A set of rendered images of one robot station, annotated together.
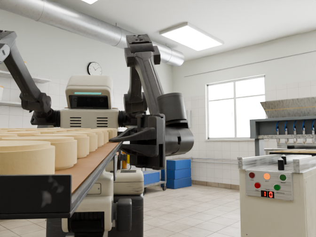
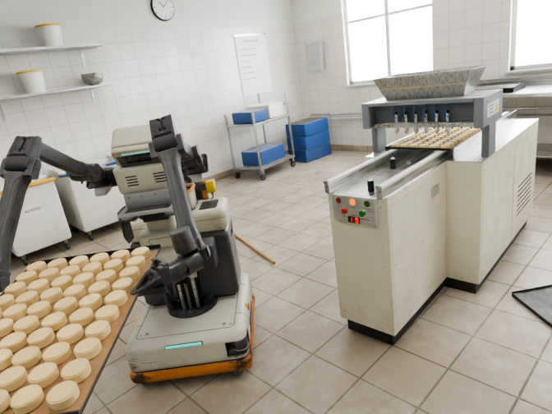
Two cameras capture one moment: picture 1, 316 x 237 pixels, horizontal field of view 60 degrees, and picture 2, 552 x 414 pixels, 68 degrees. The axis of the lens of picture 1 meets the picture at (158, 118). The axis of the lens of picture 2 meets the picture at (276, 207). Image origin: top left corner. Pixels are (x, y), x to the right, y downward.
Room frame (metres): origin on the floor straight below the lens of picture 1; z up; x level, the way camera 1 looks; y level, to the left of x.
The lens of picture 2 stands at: (-0.41, -0.40, 1.47)
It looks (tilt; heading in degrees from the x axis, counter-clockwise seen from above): 19 degrees down; 6
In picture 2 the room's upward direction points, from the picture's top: 8 degrees counter-clockwise
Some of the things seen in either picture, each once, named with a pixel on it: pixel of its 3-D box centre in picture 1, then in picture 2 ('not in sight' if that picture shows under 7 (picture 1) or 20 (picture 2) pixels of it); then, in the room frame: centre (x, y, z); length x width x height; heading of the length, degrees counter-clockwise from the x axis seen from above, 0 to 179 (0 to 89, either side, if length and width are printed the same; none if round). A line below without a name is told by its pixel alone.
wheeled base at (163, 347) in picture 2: not in sight; (197, 321); (1.56, 0.35, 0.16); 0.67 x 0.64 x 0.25; 5
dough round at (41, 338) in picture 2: not in sight; (41, 338); (0.30, 0.22, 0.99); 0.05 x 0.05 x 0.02
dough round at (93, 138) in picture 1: (74, 141); (98, 330); (0.30, 0.09, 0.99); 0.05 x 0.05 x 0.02
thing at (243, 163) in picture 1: (287, 156); (414, 142); (2.33, -1.09, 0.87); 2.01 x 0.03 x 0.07; 141
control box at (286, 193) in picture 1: (268, 184); (355, 209); (1.48, -0.59, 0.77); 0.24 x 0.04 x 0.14; 51
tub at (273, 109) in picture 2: not in sight; (264, 110); (5.72, 0.18, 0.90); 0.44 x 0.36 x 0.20; 56
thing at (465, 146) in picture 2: not in sight; (489, 131); (2.39, -1.60, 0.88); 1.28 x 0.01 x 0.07; 141
